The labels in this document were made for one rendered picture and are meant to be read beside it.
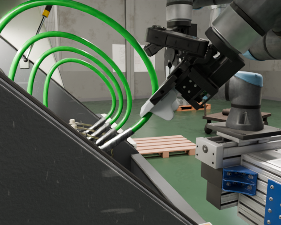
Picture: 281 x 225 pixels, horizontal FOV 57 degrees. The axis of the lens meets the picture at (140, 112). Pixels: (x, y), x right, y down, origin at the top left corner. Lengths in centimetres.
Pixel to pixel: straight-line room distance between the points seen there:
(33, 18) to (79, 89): 869
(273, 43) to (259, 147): 70
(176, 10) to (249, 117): 55
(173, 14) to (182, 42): 32
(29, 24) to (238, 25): 73
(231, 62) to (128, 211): 29
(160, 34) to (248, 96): 70
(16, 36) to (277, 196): 103
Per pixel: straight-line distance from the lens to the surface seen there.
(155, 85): 52
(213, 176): 113
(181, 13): 78
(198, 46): 47
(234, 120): 113
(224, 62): 47
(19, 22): 100
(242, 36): 45
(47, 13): 96
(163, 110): 50
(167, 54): 80
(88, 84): 969
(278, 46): 53
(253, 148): 116
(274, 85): 1105
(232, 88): 112
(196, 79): 46
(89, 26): 980
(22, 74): 95
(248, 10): 44
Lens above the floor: 129
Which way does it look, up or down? 10 degrees down
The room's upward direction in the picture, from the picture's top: straight up
